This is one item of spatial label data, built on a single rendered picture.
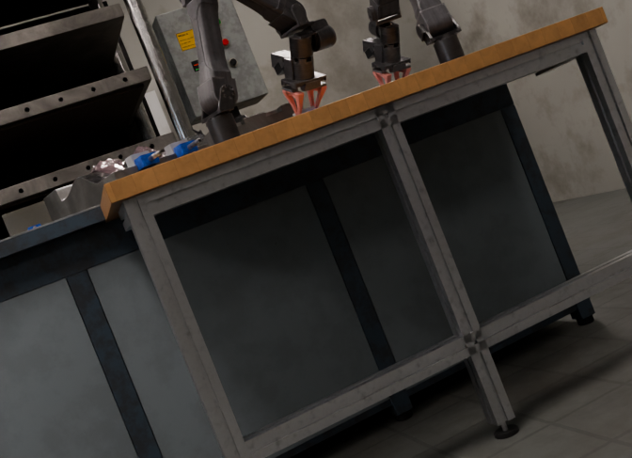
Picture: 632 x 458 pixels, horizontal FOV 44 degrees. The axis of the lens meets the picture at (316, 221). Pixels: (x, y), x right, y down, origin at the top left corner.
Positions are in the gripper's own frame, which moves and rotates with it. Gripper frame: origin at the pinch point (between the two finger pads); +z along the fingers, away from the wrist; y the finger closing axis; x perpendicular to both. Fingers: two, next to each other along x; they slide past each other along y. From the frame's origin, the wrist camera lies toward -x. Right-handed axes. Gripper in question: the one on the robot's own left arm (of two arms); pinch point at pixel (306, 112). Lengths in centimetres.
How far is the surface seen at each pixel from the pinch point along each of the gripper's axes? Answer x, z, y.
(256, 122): -8.1, 1.9, 10.4
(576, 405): 80, 52, -7
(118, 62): -159, 16, -21
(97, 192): -16, 10, 53
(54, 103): -104, 11, 29
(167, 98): -85, 14, -5
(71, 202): -33, 17, 54
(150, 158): -2.4, 0.3, 43.9
